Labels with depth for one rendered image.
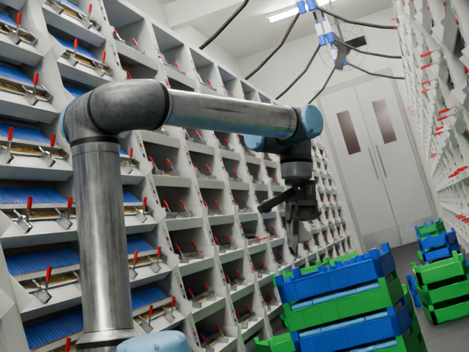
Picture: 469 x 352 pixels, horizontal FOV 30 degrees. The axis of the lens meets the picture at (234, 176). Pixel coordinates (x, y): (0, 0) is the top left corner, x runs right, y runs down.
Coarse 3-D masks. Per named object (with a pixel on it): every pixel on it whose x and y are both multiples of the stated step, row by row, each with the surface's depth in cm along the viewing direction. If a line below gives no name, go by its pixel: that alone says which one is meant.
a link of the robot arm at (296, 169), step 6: (288, 162) 247; (294, 162) 247; (300, 162) 247; (306, 162) 248; (282, 168) 249; (288, 168) 247; (294, 168) 247; (300, 168) 246; (306, 168) 247; (282, 174) 249; (288, 174) 247; (294, 174) 246; (300, 174) 246; (306, 174) 247
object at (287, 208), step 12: (288, 180) 248; (300, 180) 247; (312, 180) 249; (300, 192) 249; (312, 192) 249; (288, 204) 248; (300, 204) 246; (312, 204) 247; (288, 216) 248; (300, 216) 247; (312, 216) 246
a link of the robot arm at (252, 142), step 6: (246, 138) 242; (252, 138) 240; (258, 138) 238; (264, 138) 237; (270, 138) 237; (246, 144) 242; (252, 144) 240; (258, 144) 238; (264, 144) 238; (270, 144) 238; (276, 144) 237; (252, 150) 241; (258, 150) 240; (264, 150) 241; (270, 150) 242; (276, 150) 243; (282, 150) 245; (288, 150) 246
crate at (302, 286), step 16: (368, 256) 255; (384, 256) 242; (336, 272) 239; (352, 272) 237; (368, 272) 236; (384, 272) 236; (288, 288) 243; (304, 288) 242; (320, 288) 240; (336, 288) 239
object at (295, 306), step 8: (376, 280) 244; (392, 280) 248; (344, 288) 249; (352, 288) 239; (360, 288) 237; (368, 288) 236; (312, 296) 254; (320, 296) 245; (328, 296) 240; (336, 296) 239; (344, 296) 239; (296, 304) 244; (304, 304) 243; (312, 304) 242
